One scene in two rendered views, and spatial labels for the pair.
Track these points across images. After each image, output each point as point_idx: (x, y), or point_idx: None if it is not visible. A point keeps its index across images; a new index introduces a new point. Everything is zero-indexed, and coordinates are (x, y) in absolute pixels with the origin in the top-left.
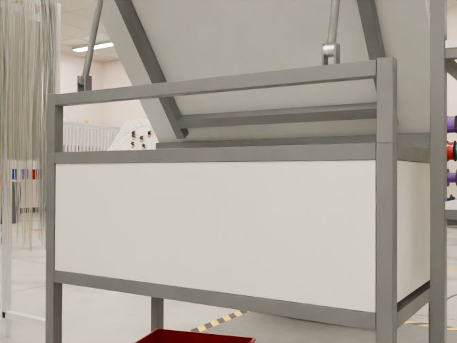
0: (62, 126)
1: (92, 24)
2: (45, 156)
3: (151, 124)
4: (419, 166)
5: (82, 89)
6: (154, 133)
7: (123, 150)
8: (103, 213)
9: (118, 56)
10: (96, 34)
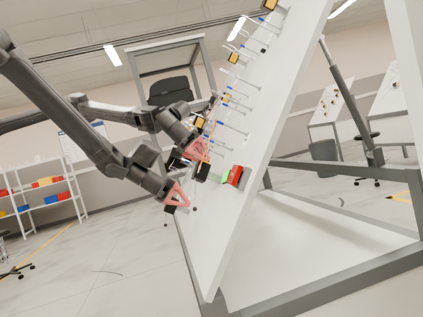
0: (413, 208)
1: (349, 92)
2: None
3: (228, 259)
4: None
5: (377, 162)
6: (221, 277)
7: (355, 212)
8: None
9: (284, 124)
10: (346, 104)
